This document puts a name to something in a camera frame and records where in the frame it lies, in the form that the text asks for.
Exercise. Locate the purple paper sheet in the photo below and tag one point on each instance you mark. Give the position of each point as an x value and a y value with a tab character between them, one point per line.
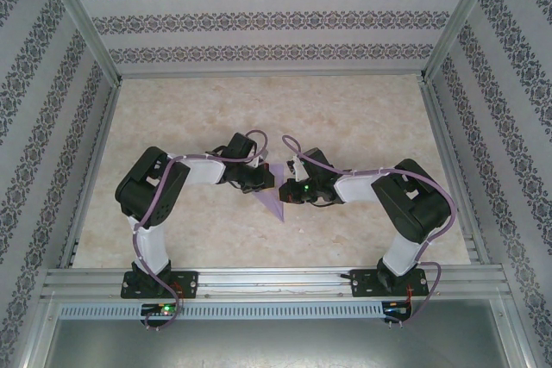
278	204

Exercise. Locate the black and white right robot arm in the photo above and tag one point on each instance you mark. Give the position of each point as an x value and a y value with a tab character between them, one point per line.
414	204

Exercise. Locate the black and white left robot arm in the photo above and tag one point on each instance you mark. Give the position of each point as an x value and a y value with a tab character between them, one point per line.
146	187

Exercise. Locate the grey metal sheet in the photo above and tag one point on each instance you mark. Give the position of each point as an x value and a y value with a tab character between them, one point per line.
276	346

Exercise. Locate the left controller board green light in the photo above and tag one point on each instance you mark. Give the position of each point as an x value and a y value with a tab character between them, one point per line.
166	309

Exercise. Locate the right controller board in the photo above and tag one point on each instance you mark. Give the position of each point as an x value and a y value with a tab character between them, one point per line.
394	309

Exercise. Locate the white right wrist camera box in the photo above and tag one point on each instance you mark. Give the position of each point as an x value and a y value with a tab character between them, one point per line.
297	170

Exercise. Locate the aluminium mounting rail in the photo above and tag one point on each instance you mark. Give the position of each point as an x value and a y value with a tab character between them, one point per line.
276	282

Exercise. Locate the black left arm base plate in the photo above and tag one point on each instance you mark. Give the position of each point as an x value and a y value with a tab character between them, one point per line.
190	284

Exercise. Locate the aluminium side rail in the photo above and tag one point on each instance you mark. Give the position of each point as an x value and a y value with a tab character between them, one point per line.
103	135
442	135

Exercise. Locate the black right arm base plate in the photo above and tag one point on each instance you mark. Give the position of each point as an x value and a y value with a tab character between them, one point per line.
360	286

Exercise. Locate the aluminium frame post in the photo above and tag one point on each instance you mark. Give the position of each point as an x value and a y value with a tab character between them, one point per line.
86	19
457	19

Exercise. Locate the aluminium lower frame bar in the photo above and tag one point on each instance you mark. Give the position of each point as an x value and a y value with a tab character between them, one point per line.
512	333
39	333

